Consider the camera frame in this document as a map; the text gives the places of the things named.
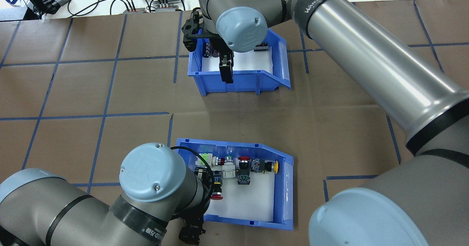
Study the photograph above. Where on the small white dark-red button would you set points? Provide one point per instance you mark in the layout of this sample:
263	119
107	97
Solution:
220	161

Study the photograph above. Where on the red mushroom button yellow body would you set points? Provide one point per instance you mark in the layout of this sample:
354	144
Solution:
216	194

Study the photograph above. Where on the black push button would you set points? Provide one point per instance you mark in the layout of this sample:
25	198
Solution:
202	172

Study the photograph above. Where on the red mushroom button black body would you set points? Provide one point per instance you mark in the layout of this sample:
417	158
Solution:
243	171

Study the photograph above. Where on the white push button green head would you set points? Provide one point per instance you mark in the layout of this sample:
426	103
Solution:
229	167

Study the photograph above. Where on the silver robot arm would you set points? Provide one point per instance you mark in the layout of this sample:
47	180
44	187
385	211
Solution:
366	55
152	172

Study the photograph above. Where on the blue bin with push buttons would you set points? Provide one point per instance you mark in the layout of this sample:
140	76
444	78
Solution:
238	223

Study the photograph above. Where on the yellow head push button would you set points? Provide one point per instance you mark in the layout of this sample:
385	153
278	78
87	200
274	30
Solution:
265	165

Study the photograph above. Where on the blue bin with black components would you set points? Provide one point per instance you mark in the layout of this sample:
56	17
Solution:
238	83

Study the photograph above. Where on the small black electronic component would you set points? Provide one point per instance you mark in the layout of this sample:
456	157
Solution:
262	48
207	50

